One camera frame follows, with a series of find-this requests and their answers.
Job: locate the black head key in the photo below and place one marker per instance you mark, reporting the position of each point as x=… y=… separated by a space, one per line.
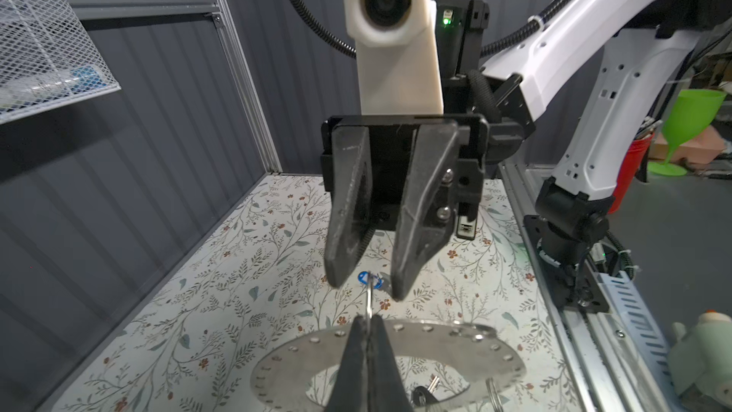
x=423 y=396

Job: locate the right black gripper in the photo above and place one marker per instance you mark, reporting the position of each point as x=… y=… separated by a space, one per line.
x=413 y=175

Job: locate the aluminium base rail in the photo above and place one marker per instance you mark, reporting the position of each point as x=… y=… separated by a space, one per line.
x=594 y=368

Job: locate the red plastic cup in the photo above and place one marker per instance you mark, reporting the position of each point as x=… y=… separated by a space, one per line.
x=629 y=167

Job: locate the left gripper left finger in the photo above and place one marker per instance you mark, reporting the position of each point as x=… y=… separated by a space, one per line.
x=350 y=389

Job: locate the pale green plastic object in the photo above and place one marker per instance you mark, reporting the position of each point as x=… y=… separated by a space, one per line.
x=700 y=363

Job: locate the white slotted cable duct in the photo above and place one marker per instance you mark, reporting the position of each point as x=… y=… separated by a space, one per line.
x=638 y=323

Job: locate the white wire mesh basket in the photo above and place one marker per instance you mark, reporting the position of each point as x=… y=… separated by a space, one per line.
x=48 y=59

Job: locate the perforated metal ring disc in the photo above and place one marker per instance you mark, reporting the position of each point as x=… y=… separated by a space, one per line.
x=300 y=375

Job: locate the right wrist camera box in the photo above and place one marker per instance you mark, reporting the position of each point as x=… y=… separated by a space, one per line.
x=396 y=54

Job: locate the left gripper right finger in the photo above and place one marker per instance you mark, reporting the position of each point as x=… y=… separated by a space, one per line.
x=385 y=390

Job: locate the green plastic goblet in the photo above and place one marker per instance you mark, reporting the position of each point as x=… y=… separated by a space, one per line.
x=692 y=113

